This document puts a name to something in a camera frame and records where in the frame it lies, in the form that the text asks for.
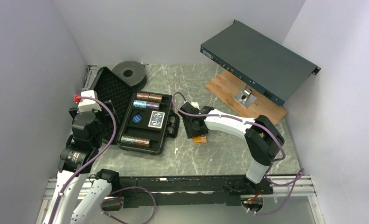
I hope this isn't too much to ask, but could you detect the blue playing card deck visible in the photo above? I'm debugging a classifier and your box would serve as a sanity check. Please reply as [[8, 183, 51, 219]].
[[148, 111, 165, 129]]

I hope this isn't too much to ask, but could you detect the purple cable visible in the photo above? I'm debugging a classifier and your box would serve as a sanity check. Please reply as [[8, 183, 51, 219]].
[[172, 92, 306, 217], [49, 96, 118, 223]]

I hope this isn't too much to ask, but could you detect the blue white poker chip stack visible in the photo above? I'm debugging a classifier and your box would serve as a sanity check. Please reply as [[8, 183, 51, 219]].
[[133, 100, 147, 109]]

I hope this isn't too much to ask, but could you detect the copper poker chip stack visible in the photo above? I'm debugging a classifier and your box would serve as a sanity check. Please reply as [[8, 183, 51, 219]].
[[136, 92, 150, 101]]

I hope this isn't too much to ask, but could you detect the red-brown poker chip stack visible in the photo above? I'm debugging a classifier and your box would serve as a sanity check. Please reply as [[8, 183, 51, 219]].
[[148, 93, 163, 103]]

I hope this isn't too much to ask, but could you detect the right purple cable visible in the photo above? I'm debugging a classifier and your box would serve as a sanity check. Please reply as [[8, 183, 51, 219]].
[[172, 92, 306, 217]]

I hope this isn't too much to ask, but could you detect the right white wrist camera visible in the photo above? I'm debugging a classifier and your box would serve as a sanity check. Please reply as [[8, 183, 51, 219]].
[[190, 102, 200, 110]]

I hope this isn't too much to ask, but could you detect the metal bracket stand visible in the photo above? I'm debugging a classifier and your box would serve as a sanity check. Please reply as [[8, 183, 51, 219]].
[[234, 88, 257, 108]]

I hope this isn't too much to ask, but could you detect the blue dealer button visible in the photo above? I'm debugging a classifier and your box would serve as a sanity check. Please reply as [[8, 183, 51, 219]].
[[132, 114, 143, 124]]

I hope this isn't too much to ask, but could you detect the black poker set case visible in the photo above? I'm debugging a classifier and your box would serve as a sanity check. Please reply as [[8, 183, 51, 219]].
[[90, 67, 180, 155]]

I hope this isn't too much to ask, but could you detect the purple poker chip stack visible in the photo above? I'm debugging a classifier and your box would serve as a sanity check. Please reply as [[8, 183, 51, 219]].
[[146, 102, 160, 110]]

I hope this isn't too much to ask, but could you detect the black filament spool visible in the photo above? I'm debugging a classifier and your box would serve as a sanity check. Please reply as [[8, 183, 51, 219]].
[[112, 61, 147, 91]]

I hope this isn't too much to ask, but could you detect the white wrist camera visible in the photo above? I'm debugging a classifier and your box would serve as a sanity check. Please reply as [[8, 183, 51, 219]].
[[74, 90, 102, 112], [190, 102, 200, 110]]

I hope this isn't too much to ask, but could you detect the dark brown poker chip stack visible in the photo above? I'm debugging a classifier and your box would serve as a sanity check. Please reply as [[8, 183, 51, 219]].
[[134, 138, 150, 147]]

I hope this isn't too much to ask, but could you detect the wooden board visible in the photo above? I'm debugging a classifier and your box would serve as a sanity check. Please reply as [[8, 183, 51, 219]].
[[205, 71, 288, 125]]

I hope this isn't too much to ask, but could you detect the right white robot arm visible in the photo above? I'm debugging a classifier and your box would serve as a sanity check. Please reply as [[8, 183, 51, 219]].
[[178, 102, 285, 194]]

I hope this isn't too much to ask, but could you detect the grey-green poker chip stack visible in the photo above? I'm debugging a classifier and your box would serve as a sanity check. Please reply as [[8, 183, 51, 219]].
[[120, 136, 136, 145]]

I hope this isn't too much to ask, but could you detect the red yellow card box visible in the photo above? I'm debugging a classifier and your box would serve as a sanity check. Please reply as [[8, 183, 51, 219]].
[[192, 135, 208, 144]]

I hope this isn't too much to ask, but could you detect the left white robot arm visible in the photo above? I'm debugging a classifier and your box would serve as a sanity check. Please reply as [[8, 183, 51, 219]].
[[43, 107, 121, 224]]

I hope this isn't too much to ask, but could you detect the dark teal network switch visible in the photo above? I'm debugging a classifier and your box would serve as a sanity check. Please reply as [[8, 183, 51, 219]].
[[200, 20, 321, 106]]

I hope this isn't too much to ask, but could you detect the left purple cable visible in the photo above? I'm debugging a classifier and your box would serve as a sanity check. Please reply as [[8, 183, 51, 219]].
[[49, 96, 118, 223]]

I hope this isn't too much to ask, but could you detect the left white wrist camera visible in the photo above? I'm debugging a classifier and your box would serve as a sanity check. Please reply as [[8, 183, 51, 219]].
[[74, 90, 102, 112]]

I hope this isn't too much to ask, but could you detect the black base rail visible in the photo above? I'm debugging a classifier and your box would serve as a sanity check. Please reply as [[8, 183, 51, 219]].
[[108, 175, 273, 208]]

